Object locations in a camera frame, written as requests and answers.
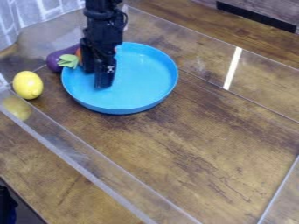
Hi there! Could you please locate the blue round tray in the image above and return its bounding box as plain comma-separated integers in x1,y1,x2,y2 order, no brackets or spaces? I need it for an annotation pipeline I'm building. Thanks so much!
60,42,179,115

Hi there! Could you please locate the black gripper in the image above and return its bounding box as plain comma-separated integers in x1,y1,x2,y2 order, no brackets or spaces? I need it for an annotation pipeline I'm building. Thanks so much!
79,0,127,88

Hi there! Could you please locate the clear acrylic enclosure wall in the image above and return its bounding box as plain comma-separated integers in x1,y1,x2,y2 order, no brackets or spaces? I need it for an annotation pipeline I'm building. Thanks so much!
0,0,299,224

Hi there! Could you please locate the black strip on wood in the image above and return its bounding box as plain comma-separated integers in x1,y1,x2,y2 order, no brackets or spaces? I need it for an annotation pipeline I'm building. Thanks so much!
216,1,296,33

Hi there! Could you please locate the purple toy eggplant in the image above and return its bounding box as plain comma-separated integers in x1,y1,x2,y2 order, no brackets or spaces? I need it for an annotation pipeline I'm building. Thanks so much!
45,44,80,73

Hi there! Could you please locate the white grid curtain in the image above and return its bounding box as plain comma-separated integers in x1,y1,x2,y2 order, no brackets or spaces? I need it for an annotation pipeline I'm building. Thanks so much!
0,0,85,51

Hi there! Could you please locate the orange toy carrot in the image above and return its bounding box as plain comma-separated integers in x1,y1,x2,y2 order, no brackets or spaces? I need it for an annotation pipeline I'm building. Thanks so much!
57,48,81,69

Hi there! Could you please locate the yellow toy lemon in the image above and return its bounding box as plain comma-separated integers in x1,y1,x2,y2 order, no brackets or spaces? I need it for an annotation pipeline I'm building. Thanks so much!
13,71,43,100

